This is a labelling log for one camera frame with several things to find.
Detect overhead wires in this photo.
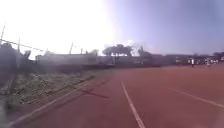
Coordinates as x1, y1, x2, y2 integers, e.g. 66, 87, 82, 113
0, 38, 46, 53

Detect dark wall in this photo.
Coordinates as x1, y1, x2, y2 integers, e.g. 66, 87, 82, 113
0, 61, 111, 76

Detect white painted lines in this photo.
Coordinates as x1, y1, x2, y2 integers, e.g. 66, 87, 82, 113
6, 79, 224, 128

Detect long low building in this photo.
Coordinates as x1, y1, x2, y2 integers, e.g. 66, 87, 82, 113
34, 53, 224, 67

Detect red clay sports ground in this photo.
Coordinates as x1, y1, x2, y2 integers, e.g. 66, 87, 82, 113
5, 64, 224, 128

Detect row of poles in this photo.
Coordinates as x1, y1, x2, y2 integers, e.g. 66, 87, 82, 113
0, 23, 84, 56

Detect group of people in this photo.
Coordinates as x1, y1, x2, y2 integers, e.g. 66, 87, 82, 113
189, 57, 219, 69

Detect cluster of dark trees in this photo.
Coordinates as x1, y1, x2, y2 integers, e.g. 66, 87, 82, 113
101, 43, 154, 58

